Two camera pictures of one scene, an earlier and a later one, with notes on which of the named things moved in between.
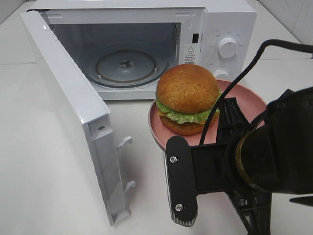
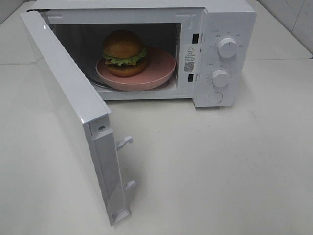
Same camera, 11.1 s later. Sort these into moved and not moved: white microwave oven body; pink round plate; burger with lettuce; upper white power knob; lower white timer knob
Moved: pink round plate; burger with lettuce
Not moved: upper white power knob; white microwave oven body; lower white timer knob
